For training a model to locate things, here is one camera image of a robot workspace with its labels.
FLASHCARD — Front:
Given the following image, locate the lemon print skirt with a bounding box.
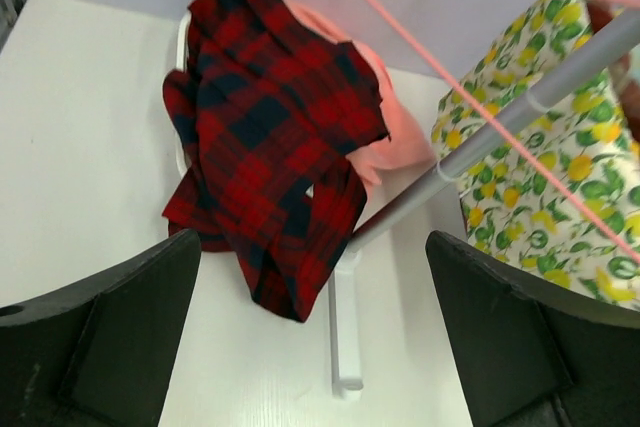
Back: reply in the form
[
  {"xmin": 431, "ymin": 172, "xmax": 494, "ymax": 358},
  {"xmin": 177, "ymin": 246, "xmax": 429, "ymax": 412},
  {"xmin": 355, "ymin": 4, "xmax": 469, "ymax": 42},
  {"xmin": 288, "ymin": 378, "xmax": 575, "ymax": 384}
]
[{"xmin": 431, "ymin": 0, "xmax": 639, "ymax": 310}]

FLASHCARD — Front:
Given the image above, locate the pink wire hanger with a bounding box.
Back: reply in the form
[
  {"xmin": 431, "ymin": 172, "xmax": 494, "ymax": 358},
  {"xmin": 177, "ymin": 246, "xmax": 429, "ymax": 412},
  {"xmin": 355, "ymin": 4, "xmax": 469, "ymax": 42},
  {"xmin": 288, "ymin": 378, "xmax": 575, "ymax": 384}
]
[{"xmin": 365, "ymin": 0, "xmax": 639, "ymax": 261}]

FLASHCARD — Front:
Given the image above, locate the red black plaid skirt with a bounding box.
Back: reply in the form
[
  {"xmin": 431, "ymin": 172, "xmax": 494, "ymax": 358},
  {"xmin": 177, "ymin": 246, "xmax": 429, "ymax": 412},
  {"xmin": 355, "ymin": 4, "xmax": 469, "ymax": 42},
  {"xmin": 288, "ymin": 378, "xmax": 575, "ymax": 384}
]
[{"xmin": 163, "ymin": 0, "xmax": 388, "ymax": 322}]

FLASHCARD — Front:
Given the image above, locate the pink fuzzy skirt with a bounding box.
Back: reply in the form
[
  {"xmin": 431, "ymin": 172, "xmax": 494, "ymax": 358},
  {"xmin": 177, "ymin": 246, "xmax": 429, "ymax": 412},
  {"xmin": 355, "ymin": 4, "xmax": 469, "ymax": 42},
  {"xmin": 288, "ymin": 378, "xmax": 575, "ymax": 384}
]
[{"xmin": 284, "ymin": 0, "xmax": 436, "ymax": 193}]

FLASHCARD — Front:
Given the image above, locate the white grey clothes rack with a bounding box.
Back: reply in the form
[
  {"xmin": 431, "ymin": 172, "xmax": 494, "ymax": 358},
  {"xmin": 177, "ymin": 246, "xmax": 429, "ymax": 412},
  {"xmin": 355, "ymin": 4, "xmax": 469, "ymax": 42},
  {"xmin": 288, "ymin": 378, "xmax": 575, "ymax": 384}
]
[{"xmin": 174, "ymin": 9, "xmax": 640, "ymax": 402}]

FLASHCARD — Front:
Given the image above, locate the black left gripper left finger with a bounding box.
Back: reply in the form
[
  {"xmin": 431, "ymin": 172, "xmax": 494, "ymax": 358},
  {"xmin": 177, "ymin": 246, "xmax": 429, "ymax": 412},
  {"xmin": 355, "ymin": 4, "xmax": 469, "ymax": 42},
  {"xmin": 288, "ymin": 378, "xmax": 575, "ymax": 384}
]
[{"xmin": 1, "ymin": 230, "xmax": 201, "ymax": 426}]

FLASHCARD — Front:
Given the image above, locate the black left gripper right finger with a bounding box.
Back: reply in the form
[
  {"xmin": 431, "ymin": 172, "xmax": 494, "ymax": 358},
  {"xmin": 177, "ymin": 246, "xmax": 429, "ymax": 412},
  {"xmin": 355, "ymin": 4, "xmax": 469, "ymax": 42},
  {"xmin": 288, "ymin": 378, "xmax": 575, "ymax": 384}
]
[{"xmin": 425, "ymin": 231, "xmax": 639, "ymax": 426}]

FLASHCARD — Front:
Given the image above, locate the red beige checked skirt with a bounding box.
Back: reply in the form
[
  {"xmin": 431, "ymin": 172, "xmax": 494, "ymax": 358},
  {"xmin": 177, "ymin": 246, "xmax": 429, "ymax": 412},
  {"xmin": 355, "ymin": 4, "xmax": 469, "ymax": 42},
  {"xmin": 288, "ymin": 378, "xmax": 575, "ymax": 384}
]
[{"xmin": 586, "ymin": 0, "xmax": 639, "ymax": 141}]

